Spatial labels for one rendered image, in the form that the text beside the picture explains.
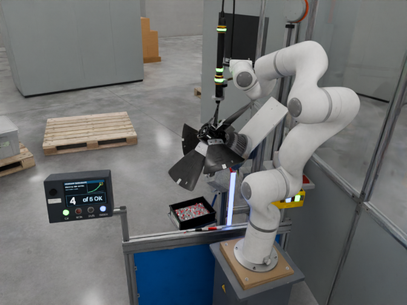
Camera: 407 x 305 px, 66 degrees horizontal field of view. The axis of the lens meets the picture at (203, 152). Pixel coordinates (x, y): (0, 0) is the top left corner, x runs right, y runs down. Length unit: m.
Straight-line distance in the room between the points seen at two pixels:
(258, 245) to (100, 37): 6.37
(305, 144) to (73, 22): 6.37
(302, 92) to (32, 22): 6.30
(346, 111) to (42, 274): 2.47
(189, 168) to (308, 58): 1.12
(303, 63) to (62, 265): 2.40
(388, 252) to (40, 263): 2.43
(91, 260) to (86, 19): 5.27
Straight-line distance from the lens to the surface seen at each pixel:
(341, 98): 0.94
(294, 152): 1.02
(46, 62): 7.00
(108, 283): 2.62
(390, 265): 1.83
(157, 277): 1.85
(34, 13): 6.88
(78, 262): 2.83
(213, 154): 1.69
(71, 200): 1.43
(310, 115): 0.88
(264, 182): 1.12
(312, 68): 0.94
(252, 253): 1.35
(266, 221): 1.23
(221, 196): 2.14
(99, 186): 1.40
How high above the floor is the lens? 1.96
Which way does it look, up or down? 27 degrees down
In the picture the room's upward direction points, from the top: 2 degrees clockwise
